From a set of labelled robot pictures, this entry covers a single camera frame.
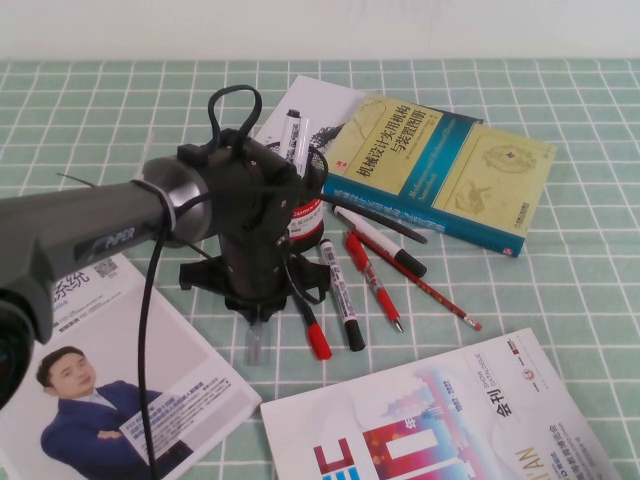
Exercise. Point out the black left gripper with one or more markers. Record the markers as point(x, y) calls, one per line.
point(200, 275)

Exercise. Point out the grey pen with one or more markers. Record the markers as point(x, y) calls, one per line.
point(254, 345)

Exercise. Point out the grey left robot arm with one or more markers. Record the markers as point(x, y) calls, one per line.
point(100, 210)

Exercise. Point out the black pen with red cap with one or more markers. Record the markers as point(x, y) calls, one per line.
point(317, 340)

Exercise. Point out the black mesh pen holder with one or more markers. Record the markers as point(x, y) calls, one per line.
point(307, 225)

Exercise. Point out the red gel pen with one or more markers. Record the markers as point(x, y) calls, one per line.
point(382, 300)

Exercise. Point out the magazine with man portrait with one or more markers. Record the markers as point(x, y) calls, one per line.
point(200, 360)

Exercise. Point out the white marker with printed barrel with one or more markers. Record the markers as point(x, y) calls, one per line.
point(290, 135)
point(302, 145)
point(340, 295)

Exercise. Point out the plain white marker black cap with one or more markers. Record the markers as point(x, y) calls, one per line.
point(375, 237)

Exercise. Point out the white show catalogue magazine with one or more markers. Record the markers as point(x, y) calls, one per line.
point(400, 400)

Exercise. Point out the red pencil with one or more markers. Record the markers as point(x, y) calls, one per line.
point(440, 297)

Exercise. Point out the white booklet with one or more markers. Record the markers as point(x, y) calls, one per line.
point(310, 100)

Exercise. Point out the yellow and teal book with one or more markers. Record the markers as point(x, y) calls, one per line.
point(425, 150)

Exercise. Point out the green checked tablecloth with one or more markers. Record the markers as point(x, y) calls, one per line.
point(500, 75)

